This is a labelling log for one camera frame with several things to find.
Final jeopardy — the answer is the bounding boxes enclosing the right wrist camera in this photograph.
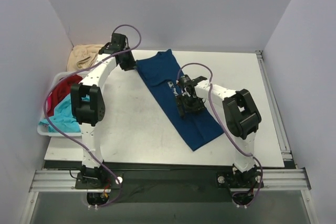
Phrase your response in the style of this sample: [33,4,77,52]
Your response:
[177,74,207,96]

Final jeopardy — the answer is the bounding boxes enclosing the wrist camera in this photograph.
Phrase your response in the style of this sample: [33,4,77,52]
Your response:
[98,33,130,55]
[177,74,207,96]

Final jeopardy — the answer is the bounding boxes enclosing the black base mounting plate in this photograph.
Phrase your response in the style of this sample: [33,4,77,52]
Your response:
[70,165,264,207]

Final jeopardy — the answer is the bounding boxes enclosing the red t-shirt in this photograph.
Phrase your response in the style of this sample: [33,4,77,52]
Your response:
[46,74,82,116]

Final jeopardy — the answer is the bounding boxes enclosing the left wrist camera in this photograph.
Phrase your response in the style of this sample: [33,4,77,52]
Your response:
[98,33,130,55]

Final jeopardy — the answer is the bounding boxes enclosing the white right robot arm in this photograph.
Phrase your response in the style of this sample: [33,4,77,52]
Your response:
[176,75,261,186]

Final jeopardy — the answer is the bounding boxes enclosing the turquoise t-shirt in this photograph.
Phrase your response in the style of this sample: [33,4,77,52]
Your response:
[37,94,80,136]

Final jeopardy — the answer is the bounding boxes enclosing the aluminium frame rail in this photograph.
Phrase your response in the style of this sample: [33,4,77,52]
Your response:
[30,169,311,193]

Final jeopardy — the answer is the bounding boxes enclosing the white plastic laundry basket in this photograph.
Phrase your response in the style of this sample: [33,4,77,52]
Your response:
[35,71,85,137]

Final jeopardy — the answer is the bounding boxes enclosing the beige t-shirt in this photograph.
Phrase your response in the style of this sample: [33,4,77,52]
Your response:
[66,44,103,72]

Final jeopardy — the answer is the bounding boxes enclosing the navy blue mickey t-shirt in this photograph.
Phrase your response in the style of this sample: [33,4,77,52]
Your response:
[135,48,224,152]

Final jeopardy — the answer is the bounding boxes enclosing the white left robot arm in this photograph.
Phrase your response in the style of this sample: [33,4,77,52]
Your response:
[70,48,135,169]

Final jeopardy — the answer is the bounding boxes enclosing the right side aluminium rail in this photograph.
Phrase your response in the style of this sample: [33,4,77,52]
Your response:
[255,50,297,169]

